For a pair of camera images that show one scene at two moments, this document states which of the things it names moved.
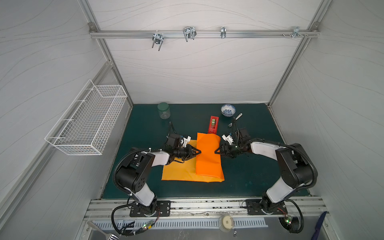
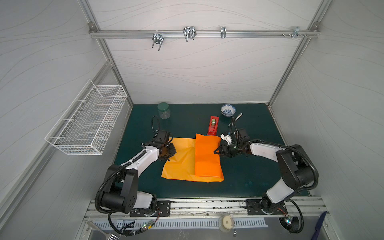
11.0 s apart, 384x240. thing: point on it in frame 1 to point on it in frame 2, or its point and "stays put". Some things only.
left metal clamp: x=158 y=38 stays put
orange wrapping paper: x=205 y=166 stays put
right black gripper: x=225 y=150 stays put
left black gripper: x=189 y=152 to x=172 y=151
